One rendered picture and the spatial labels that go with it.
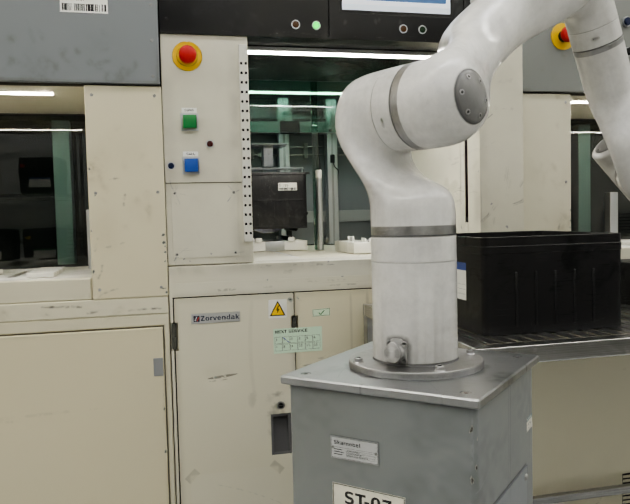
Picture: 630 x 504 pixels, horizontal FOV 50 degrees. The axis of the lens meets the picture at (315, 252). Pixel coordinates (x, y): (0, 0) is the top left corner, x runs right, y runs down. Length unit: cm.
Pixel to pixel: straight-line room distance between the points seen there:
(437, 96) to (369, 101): 11
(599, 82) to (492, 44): 40
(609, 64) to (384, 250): 65
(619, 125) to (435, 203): 57
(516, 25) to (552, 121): 81
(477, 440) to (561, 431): 115
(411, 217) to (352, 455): 32
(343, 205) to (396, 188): 167
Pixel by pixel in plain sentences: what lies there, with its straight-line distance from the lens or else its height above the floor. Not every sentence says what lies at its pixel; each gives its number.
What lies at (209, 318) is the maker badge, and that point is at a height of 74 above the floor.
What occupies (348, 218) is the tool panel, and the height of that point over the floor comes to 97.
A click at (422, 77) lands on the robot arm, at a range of 90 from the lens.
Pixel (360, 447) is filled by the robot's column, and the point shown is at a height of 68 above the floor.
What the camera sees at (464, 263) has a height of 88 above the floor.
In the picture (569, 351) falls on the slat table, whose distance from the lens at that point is 119.
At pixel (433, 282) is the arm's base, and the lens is 92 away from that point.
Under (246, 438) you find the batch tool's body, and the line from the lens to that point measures 169.
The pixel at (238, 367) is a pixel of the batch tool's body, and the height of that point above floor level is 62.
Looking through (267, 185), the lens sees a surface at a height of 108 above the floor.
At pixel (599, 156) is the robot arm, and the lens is 148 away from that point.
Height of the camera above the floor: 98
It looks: 3 degrees down
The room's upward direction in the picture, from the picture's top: 1 degrees counter-clockwise
